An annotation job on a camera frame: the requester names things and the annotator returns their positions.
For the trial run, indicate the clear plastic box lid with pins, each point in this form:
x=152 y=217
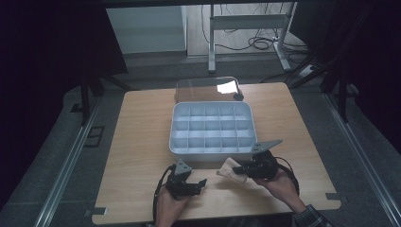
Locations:
x=205 y=90

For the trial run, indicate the white metal desk frame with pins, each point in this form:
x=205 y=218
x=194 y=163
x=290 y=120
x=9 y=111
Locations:
x=249 y=22

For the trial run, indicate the beige sock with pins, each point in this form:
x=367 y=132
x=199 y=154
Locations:
x=227 y=171

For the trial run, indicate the black round knob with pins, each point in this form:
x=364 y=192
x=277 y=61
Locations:
x=238 y=96

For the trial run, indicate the white panel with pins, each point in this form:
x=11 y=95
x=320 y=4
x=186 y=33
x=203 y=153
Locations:
x=145 y=30

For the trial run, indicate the plaid shirt sleeve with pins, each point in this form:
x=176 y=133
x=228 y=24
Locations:
x=312 y=218

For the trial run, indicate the person's right hand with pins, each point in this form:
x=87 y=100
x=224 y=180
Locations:
x=283 y=189

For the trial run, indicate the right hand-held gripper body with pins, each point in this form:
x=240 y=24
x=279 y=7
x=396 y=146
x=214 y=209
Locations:
x=263 y=165

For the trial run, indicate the white compartment storage box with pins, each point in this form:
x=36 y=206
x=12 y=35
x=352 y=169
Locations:
x=213 y=130

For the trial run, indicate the aluminium rail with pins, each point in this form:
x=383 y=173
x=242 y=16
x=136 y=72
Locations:
x=67 y=170
x=362 y=157

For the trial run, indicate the person's left hand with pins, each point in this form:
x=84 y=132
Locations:
x=168 y=209

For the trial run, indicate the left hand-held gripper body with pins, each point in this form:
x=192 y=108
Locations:
x=178 y=184

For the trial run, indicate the white power strip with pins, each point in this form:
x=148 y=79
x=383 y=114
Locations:
x=307 y=70

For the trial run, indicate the black metal stand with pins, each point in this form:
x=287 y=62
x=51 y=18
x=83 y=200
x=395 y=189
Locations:
x=86 y=94
x=342 y=91

